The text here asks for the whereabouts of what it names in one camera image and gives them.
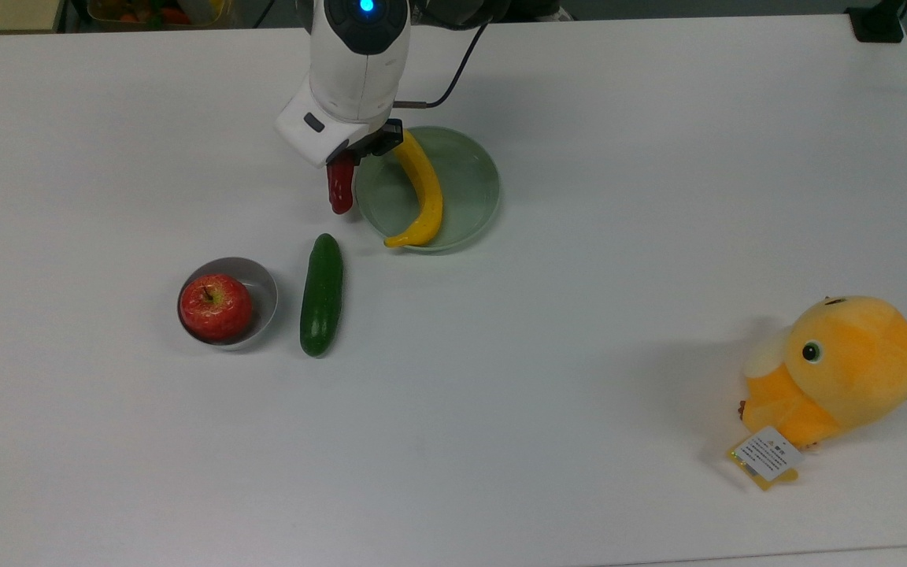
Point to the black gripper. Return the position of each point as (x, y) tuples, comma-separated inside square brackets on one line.
[(386, 138)]

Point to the pale green plastic plate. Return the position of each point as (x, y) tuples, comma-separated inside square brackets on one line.
[(465, 189)]

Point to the grey metal bowl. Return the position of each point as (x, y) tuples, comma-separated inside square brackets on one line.
[(264, 295)]

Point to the yellow banana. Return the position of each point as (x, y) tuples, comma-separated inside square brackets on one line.
[(426, 189)]

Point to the orange plush toy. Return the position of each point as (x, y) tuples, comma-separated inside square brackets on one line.
[(847, 370)]

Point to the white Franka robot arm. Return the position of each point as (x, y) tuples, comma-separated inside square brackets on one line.
[(355, 71)]

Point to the green cucumber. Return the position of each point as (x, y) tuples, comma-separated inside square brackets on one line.
[(321, 295)]

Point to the red apple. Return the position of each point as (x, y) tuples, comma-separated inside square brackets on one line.
[(215, 307)]

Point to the black camera pole with clamp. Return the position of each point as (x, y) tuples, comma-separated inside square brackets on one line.
[(879, 24)]

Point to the red chili pepper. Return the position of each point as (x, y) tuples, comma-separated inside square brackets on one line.
[(340, 189)]

